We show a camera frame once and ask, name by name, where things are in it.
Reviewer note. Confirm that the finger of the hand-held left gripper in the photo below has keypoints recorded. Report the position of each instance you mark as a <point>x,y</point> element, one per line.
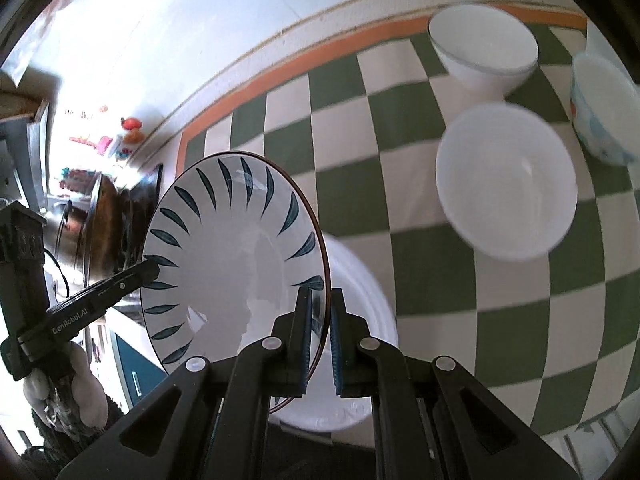
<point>132,280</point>

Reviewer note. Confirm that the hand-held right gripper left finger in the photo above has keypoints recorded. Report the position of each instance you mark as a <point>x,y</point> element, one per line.
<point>306,345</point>

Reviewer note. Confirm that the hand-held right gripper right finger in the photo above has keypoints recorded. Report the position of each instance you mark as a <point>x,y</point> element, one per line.
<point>336,345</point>

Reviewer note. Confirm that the plain white plate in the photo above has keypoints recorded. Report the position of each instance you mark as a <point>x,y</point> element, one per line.
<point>362,290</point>

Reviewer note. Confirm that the blue leaf pattern plate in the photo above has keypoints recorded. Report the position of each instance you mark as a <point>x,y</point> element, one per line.
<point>235,265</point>

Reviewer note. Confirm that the plain white bowl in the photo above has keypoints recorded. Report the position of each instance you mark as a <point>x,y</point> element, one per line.
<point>507,180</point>

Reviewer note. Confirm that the white bowl with grey rim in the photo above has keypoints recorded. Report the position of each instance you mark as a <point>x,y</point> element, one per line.
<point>482,47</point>

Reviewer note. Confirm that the white bowl with blue print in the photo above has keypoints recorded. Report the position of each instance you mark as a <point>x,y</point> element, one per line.
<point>597,110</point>

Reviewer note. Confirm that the person's left hand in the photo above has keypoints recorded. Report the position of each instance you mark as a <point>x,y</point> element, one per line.
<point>85,390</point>

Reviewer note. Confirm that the dark wok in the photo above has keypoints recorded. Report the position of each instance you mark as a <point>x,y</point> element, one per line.
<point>107,220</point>

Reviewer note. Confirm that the steel steamer pot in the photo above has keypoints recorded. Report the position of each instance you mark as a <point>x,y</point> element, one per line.
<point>70,232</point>

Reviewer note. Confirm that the blue cabinet front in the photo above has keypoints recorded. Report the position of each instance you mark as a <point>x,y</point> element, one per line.
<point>135,365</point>

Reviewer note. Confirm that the green white checkered tablecloth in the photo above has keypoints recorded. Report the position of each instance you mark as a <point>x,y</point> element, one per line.
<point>350,160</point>

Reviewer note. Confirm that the colourful wall decorations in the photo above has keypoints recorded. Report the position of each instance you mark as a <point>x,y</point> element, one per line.
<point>131,126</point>

